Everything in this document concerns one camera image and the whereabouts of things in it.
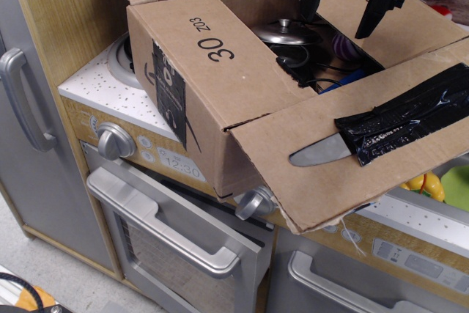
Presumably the large brown cardboard box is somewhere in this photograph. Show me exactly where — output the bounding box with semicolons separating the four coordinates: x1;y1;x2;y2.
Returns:
127;0;468;234

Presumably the purple white striped toy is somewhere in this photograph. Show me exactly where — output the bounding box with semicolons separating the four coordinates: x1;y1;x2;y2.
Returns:
332;33;363;62

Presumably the steel pot lid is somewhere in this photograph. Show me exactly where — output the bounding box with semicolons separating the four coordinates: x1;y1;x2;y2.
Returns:
251;19;322;45

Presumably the black steel pot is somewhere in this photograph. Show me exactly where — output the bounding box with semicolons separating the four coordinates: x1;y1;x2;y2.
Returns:
267;44;333;80

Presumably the red white object background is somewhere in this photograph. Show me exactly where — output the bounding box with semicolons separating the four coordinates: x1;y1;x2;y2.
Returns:
430;4;453;21

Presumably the black tape over knife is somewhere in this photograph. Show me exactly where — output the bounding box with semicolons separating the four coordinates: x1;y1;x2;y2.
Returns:
334;63;468;166

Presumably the silver butter knife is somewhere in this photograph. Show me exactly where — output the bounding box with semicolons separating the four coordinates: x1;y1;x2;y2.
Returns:
289;133;353;167

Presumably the yellow toy fruit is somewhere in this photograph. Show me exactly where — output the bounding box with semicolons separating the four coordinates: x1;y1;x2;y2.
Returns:
399;172;446;202

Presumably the green toy in sink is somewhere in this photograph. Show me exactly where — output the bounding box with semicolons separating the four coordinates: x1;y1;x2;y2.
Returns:
441;166;469;212

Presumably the grey right stove knob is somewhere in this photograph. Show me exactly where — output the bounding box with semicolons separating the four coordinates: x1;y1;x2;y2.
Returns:
234;185;277;220

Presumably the grey stove knob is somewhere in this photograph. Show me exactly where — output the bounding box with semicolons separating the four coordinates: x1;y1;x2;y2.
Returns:
97;122;136;161
234;185;277;220

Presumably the grey stove burner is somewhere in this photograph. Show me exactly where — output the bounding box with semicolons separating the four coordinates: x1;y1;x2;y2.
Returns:
107;33;143;90

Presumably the grey left stove knob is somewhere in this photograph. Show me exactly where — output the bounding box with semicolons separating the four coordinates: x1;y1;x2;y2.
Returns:
97;122;136;161

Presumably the grey dishwasher door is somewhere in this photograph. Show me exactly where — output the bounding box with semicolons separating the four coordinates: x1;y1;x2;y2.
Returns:
266;229;467;312

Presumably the grey oven door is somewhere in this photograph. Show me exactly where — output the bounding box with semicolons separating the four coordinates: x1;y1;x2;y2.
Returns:
87;167;274;312

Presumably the toy kitchen wooden unit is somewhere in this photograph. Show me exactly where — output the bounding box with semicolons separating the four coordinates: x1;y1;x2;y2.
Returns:
15;0;468;312

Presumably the grey fridge door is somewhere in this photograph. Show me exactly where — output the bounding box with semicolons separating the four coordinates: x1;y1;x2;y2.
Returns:
1;0;122;275

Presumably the blue toy handle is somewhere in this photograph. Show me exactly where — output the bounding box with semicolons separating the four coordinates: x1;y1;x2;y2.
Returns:
321;69;366;94

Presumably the black cable floor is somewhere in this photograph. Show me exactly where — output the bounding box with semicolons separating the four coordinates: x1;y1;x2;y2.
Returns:
0;272;45;313

